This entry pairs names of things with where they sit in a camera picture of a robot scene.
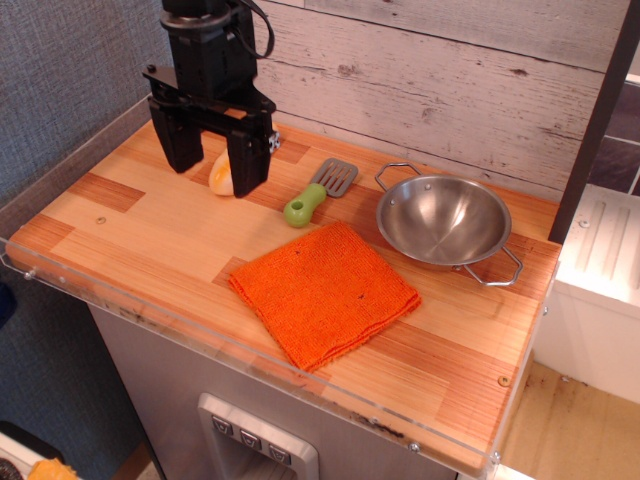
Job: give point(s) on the steel bowl with handles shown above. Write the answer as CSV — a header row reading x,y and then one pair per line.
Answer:
x,y
443,220

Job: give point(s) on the orange object bottom left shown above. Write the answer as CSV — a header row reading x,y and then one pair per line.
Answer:
x,y
51,469

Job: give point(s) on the toy hot dog bun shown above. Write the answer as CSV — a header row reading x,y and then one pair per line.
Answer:
x,y
220,178

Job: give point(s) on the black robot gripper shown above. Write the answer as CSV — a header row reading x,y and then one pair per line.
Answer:
x,y
215,54

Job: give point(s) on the dark grey right post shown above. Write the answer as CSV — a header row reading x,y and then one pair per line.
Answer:
x,y
614,79

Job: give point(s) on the orange knitted cloth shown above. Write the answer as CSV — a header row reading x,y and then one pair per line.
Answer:
x,y
323,294

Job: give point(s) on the green handled grey spatula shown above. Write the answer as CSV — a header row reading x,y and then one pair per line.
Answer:
x,y
332,179

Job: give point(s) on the silver dispenser panel with buttons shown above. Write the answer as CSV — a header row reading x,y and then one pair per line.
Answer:
x,y
243,446

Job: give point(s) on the white ridged side counter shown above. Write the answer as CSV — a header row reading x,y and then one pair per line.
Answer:
x,y
590,332

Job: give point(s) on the clear acrylic table guard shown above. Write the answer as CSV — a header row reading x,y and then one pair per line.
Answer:
x,y
441,378

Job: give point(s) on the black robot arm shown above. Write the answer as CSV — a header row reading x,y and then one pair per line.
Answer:
x,y
195,7

